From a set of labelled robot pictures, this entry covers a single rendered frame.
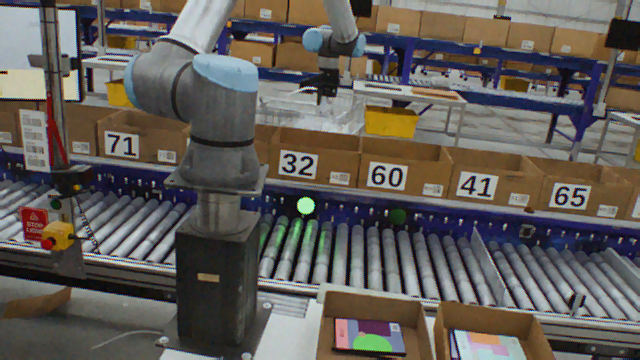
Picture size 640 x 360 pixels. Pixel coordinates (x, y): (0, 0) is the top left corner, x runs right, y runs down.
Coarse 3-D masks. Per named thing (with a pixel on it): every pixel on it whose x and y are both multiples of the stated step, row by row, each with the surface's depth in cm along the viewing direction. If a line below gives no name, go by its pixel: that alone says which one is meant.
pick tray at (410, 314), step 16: (336, 304) 134; (352, 304) 134; (368, 304) 133; (384, 304) 133; (400, 304) 133; (416, 304) 132; (320, 320) 120; (400, 320) 134; (416, 320) 134; (320, 336) 124; (416, 336) 131; (320, 352) 121; (416, 352) 125; (432, 352) 112
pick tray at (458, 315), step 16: (448, 304) 133; (464, 304) 132; (448, 320) 135; (464, 320) 134; (480, 320) 133; (496, 320) 133; (512, 320) 132; (528, 320) 131; (528, 336) 132; (544, 336) 121; (448, 352) 126; (528, 352) 128; (544, 352) 119
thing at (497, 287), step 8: (472, 240) 193; (480, 240) 183; (472, 248) 192; (480, 248) 181; (480, 256) 180; (488, 256) 171; (480, 264) 179; (488, 264) 169; (488, 272) 168; (496, 272) 160; (488, 280) 167; (496, 280) 159; (496, 288) 158; (504, 288) 151; (496, 296) 157
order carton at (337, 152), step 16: (288, 128) 224; (272, 144) 197; (288, 144) 197; (304, 144) 226; (320, 144) 226; (336, 144) 225; (352, 144) 224; (272, 160) 200; (320, 160) 198; (336, 160) 197; (352, 160) 197; (272, 176) 202; (288, 176) 202; (320, 176) 200; (352, 176) 199
